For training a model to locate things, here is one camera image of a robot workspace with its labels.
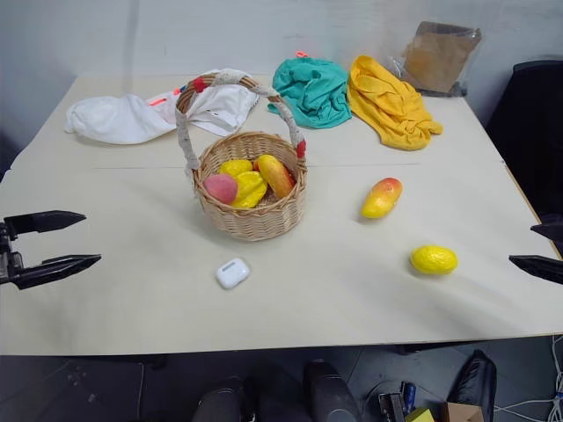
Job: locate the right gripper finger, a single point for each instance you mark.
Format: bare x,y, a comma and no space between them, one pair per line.
550,232
538,266

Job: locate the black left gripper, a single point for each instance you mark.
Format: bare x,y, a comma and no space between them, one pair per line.
9,264

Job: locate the small yellow ridged fruit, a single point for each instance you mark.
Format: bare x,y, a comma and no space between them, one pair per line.
234,168

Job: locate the large yellow ridged fruit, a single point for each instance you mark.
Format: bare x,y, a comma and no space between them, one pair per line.
250,190

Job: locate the black chair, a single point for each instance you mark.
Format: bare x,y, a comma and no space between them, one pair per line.
532,132

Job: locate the yellow lemon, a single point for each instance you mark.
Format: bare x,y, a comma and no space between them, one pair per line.
433,260

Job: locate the black bag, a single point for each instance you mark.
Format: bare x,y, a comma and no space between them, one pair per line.
477,382

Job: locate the white cloth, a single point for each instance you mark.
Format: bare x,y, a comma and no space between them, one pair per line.
110,119

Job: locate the cardboard box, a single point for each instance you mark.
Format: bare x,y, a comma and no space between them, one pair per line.
464,413

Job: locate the plump yellow red mango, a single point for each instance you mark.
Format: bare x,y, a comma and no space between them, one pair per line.
381,200

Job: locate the orange tag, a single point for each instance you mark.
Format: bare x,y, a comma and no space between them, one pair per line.
156,102

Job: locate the pink peach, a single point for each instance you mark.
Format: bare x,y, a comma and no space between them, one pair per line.
220,188

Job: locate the white earbuds case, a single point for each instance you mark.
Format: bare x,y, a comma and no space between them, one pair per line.
232,273

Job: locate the yellow box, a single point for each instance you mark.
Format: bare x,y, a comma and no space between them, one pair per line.
420,415

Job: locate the metal tool with blue part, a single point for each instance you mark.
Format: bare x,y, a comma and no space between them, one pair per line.
393,402

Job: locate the yellow cloth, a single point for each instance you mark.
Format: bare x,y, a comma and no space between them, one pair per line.
391,110

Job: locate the brown paper bag in plastic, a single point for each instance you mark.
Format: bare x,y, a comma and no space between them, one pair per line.
440,57

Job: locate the dark rounded shape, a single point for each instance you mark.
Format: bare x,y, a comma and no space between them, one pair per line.
220,402
327,393

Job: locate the long yellow red mango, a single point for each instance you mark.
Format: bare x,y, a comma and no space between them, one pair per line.
275,173

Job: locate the teal cloth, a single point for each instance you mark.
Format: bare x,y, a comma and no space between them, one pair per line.
314,94

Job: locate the orange clip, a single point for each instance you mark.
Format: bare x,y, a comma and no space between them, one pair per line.
301,53

